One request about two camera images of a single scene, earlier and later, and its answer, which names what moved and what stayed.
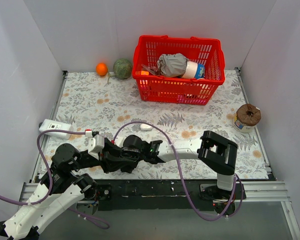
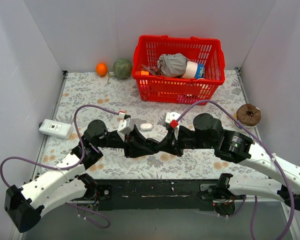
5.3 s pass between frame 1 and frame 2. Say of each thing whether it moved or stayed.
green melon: stayed
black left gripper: moved
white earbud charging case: stayed
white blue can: stayed
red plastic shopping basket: stayed
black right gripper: moved
